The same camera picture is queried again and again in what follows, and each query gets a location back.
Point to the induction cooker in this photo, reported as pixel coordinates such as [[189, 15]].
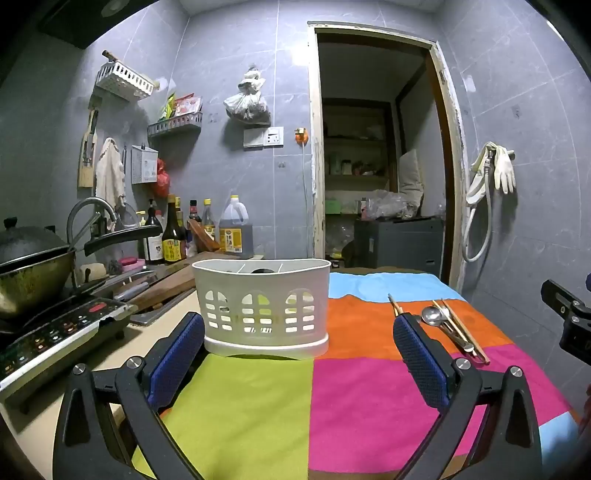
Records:
[[55, 332]]

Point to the brown oil jug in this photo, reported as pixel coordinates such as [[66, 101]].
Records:
[[235, 230]]

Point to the wooden cutting board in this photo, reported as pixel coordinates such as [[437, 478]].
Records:
[[171, 281]]

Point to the white wall box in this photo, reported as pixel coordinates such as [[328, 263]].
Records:
[[145, 164]]

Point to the small bottle yellow cap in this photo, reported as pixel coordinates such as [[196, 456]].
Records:
[[209, 219]]

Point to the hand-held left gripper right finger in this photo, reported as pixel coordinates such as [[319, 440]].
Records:
[[418, 364]]

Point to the pink sponge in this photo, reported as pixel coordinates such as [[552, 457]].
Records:
[[133, 262]]

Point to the wooden shelf unit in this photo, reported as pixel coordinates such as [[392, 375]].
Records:
[[355, 138]]

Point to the crumpled clear plastic bag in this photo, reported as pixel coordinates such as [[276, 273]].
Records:
[[388, 205]]

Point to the yellow sponge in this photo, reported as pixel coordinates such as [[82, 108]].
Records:
[[92, 272]]

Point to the dark bottle yellow label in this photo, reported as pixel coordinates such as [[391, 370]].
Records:
[[173, 240]]

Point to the black wok lid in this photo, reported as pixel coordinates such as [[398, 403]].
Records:
[[27, 240]]

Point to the white plastic utensil basket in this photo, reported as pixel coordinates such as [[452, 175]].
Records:
[[221, 277]]

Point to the small dark bottle red cap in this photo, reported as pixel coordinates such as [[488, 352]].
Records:
[[195, 214]]

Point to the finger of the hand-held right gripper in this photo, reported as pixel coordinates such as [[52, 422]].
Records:
[[572, 309]]

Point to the grey wall shelf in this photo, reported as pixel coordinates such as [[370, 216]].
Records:
[[175, 125]]

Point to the wooden chopstick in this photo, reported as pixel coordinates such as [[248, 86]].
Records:
[[395, 304], [466, 332], [455, 325]]

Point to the black range hood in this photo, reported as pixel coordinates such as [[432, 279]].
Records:
[[78, 27]]

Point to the white wall socket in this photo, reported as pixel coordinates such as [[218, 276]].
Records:
[[263, 137]]

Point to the steel wool scrubber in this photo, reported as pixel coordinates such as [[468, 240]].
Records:
[[114, 266]]

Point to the brown wooden block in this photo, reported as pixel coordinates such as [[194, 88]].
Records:
[[203, 235]]

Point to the dark bottle white label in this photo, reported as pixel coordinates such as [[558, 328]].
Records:
[[152, 244]]

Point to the wooden knife holder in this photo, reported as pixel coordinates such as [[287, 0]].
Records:
[[87, 161]]

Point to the beige towel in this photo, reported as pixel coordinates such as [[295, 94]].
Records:
[[110, 173]]

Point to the cream rubber gloves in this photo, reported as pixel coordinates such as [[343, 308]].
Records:
[[503, 168]]

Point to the curved metal faucet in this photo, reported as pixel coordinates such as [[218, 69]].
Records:
[[83, 207]]

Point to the dark grey cabinet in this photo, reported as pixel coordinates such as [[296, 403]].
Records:
[[397, 244]]

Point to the orange wall plug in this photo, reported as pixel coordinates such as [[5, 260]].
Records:
[[301, 136]]

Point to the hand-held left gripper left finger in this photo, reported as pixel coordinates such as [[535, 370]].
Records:
[[178, 355]]

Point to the white slotted wall basket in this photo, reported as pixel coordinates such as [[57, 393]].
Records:
[[122, 81]]

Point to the worn door frame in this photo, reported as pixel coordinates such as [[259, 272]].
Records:
[[455, 161]]

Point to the red plastic bag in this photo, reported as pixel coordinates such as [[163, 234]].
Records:
[[162, 180]]

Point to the kitchen cleaver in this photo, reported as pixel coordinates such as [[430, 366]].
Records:
[[131, 290]]

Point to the green snack packet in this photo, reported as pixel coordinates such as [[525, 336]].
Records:
[[168, 108]]

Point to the grey pillow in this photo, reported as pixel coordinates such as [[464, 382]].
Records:
[[411, 180]]

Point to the hanging clear plastic bag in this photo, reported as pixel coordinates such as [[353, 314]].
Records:
[[247, 106]]

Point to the metal spoon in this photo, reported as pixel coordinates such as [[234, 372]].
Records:
[[434, 316]]

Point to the red snack packet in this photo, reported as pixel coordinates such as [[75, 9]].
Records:
[[188, 105]]

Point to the colourful patchwork cloth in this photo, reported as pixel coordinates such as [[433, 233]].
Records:
[[369, 406]]

